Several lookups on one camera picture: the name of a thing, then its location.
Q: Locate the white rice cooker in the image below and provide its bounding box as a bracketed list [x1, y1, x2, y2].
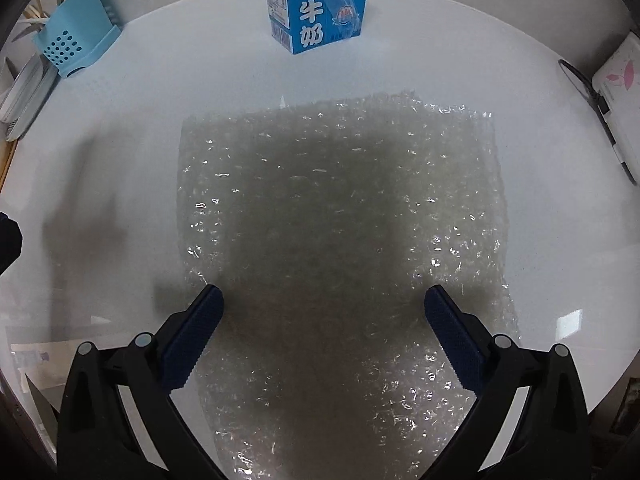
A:
[592, 32, 640, 172]

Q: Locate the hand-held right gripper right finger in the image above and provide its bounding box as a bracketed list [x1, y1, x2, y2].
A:
[420, 285, 591, 480]

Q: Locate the wooden trivet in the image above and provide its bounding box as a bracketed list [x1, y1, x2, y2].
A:
[0, 137, 21, 187]

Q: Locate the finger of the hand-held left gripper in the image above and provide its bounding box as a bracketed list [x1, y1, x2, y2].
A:
[0, 212, 24, 275]

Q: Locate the blue utensil holder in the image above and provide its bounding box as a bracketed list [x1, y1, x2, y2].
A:
[32, 0, 124, 79]

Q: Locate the bubble wrap sheet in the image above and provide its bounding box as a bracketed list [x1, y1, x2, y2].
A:
[175, 88, 522, 480]

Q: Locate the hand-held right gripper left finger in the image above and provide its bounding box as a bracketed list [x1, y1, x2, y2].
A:
[57, 284, 224, 480]

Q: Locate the blue milk carton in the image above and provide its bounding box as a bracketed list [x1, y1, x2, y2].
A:
[261, 0, 374, 56]

